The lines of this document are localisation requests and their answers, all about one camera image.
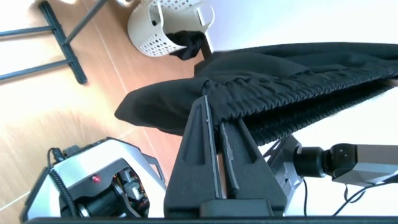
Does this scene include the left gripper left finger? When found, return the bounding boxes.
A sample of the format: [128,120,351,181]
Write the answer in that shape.
[164,95,223,218]

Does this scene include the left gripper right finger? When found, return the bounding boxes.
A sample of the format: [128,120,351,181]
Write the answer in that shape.
[220,119,289,217]

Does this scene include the black shorts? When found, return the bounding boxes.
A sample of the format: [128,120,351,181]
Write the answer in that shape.
[114,42,398,147]

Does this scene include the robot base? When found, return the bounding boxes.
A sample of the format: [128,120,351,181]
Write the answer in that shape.
[20,135,304,223]

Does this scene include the white laundry basket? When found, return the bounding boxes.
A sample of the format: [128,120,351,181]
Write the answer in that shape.
[126,0,216,58]

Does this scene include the black clothes rack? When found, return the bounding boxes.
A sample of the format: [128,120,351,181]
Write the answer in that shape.
[0,0,109,85]

